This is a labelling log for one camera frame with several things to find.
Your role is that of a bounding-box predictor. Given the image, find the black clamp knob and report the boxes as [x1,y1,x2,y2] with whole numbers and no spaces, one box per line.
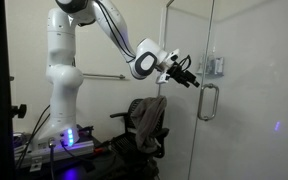
[10,103,28,120]

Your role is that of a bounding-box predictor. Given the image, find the grey towel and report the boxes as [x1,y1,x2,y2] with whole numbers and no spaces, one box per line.
[130,95,168,154]

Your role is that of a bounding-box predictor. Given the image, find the chrome wall towel bar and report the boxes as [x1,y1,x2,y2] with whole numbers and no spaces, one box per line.
[82,73,127,81]

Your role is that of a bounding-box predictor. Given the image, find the chrome shower door handle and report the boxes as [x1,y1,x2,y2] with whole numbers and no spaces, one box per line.
[197,83,220,122]

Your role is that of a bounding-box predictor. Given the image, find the black plugged base cable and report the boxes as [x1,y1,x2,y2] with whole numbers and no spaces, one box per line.
[61,141,97,165]
[48,139,57,180]

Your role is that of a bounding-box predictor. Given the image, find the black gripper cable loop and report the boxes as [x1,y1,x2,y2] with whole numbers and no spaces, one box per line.
[177,54,192,71]

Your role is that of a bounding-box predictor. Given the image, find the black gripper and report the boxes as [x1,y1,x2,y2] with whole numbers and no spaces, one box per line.
[166,61,201,89]

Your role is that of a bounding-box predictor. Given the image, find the black vertical stand pole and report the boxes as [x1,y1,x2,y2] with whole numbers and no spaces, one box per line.
[0,0,17,180]

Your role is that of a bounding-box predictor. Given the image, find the chrome shower caddy shelf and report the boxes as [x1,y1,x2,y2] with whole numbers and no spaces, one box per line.
[195,54,226,80]

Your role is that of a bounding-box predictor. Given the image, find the black mesh office chair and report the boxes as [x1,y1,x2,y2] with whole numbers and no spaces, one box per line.
[109,98,170,168]

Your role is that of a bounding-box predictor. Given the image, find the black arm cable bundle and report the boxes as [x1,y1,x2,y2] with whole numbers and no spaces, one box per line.
[95,0,138,59]

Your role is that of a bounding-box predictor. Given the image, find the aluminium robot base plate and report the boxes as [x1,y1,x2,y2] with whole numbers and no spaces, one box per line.
[15,138,97,168]

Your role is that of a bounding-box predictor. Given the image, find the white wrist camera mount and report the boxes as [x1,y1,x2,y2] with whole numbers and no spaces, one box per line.
[155,48,182,84]

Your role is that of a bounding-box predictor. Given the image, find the fixed glass shower panel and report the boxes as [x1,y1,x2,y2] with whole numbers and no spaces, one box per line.
[157,0,216,180]

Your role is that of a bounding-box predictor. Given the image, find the black base cable bundle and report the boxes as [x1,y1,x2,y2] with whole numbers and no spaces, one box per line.
[15,104,52,169]

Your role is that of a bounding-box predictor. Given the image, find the frosted glass shower door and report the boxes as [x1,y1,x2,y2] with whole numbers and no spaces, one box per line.
[187,0,288,180]

